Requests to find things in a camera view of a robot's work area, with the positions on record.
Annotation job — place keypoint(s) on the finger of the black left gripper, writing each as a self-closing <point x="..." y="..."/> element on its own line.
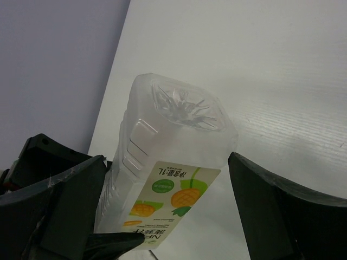
<point x="109" y="246"/>

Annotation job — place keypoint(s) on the large ribbed clear bottle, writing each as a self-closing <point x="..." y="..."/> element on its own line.
<point x="174" y="140"/>

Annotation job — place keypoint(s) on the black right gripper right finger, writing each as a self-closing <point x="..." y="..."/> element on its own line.
<point x="285" y="220"/>

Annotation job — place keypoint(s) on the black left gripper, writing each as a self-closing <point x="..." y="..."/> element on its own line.
<point x="43" y="158"/>

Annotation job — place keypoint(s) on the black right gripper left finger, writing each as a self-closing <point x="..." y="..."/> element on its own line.
<point x="53" y="218"/>

